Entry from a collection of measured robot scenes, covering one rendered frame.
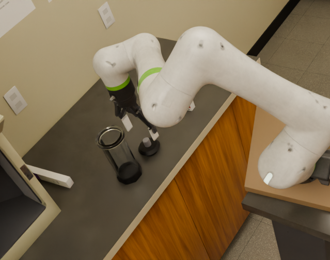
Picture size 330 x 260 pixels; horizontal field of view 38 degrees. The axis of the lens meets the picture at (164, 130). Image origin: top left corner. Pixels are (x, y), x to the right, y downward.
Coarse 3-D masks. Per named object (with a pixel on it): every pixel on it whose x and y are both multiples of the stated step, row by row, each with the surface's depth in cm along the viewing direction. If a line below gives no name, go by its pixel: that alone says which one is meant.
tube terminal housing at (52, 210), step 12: (0, 144) 156; (12, 156) 161; (36, 180) 172; (36, 192) 177; (48, 204) 180; (48, 216) 181; (36, 228) 178; (24, 240) 175; (12, 252) 172; (24, 252) 177
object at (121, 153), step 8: (104, 128) 177; (112, 128) 176; (120, 128) 174; (104, 136) 177; (112, 136) 179; (120, 136) 171; (104, 144) 178; (112, 144) 170; (120, 144) 172; (104, 152) 175; (112, 152) 173; (120, 152) 174; (128, 152) 177; (112, 160) 176; (120, 160) 176; (128, 160) 178; (120, 168) 179; (128, 168) 180; (136, 168) 184; (120, 176) 183; (128, 176) 183
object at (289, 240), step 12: (276, 228) 177; (288, 228) 172; (276, 240) 184; (288, 240) 179; (300, 240) 173; (312, 240) 168; (324, 240) 164; (288, 252) 186; (300, 252) 180; (312, 252) 175; (324, 252) 170
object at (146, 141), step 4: (144, 140) 190; (148, 140) 189; (152, 140) 193; (156, 140) 193; (140, 144) 193; (144, 144) 191; (148, 144) 190; (152, 144) 191; (156, 144) 191; (140, 148) 192; (144, 148) 191; (148, 148) 191; (152, 148) 190; (156, 148) 190; (140, 152) 191; (144, 152) 190; (148, 152) 190; (152, 152) 190; (156, 152) 192
